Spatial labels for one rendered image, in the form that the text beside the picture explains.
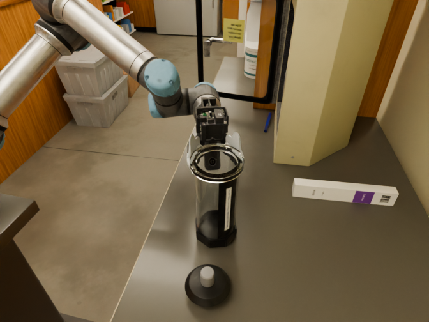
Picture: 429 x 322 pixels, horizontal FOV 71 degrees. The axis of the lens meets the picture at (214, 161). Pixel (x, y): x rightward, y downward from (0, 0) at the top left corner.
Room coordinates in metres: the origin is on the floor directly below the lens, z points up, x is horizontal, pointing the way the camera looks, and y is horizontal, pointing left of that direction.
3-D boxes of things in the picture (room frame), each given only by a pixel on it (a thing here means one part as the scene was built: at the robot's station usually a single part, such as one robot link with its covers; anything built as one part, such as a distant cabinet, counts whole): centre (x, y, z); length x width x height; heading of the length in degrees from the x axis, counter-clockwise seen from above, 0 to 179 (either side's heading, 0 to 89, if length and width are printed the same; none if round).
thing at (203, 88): (0.78, 0.03, 1.15); 0.11 x 0.09 x 0.08; 5
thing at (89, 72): (2.84, 1.16, 0.49); 0.60 x 0.42 x 0.33; 170
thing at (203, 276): (0.33, 0.01, 0.97); 0.09 x 0.09 x 0.07
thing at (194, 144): (0.52, 0.05, 1.17); 0.09 x 0.03 x 0.06; 161
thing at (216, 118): (0.62, 0.01, 1.17); 0.12 x 0.08 x 0.09; 5
